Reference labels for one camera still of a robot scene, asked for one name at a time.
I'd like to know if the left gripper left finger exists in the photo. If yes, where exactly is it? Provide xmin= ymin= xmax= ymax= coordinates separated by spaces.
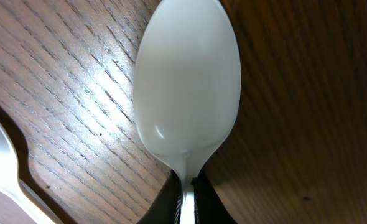
xmin=137 ymin=171 xmax=182 ymax=224

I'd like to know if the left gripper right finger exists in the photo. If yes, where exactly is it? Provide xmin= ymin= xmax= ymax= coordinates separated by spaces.
xmin=192 ymin=172 xmax=237 ymax=224

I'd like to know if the small white spoon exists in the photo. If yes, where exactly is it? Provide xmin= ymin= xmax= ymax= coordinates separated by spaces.
xmin=133 ymin=0 xmax=241 ymax=223

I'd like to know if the white spoon lower left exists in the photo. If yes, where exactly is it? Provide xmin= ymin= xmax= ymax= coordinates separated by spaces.
xmin=0 ymin=123 xmax=62 ymax=223

